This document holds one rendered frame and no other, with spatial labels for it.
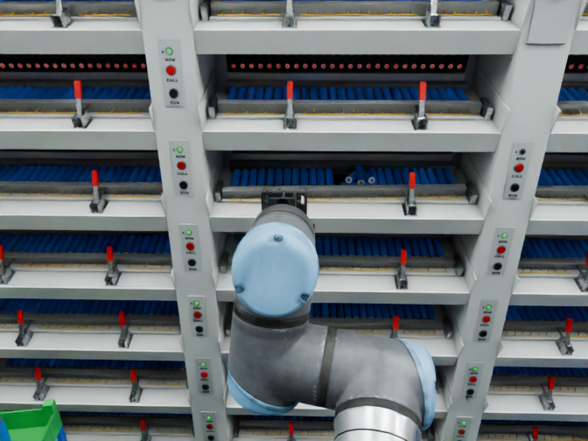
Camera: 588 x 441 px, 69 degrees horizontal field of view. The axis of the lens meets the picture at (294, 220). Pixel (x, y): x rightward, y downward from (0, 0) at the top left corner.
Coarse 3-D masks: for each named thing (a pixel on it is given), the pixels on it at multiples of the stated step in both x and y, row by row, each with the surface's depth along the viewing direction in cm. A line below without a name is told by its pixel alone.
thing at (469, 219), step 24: (216, 168) 101; (216, 192) 96; (480, 192) 95; (216, 216) 95; (240, 216) 95; (312, 216) 94; (336, 216) 94; (360, 216) 94; (384, 216) 94; (408, 216) 94; (432, 216) 94; (456, 216) 94; (480, 216) 94
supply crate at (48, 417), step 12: (48, 408) 93; (12, 420) 95; (24, 420) 95; (36, 420) 96; (48, 420) 94; (60, 420) 97; (12, 432) 95; (24, 432) 95; (36, 432) 95; (48, 432) 91
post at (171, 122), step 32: (160, 0) 78; (160, 32) 80; (192, 32) 80; (192, 64) 82; (160, 96) 84; (192, 96) 84; (160, 128) 87; (192, 128) 87; (160, 160) 90; (192, 160) 90; (192, 288) 102; (192, 352) 110; (192, 384) 114; (224, 384) 116; (192, 416) 119; (224, 416) 119
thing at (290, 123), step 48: (240, 96) 94; (288, 96) 86; (336, 96) 95; (384, 96) 95; (432, 96) 94; (480, 96) 96; (240, 144) 89; (288, 144) 89; (336, 144) 88; (384, 144) 88; (432, 144) 88; (480, 144) 88
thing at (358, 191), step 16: (224, 192) 98; (240, 192) 98; (256, 192) 98; (320, 192) 98; (336, 192) 98; (352, 192) 98; (368, 192) 98; (384, 192) 98; (400, 192) 98; (416, 192) 98; (432, 192) 98; (448, 192) 98; (464, 192) 98
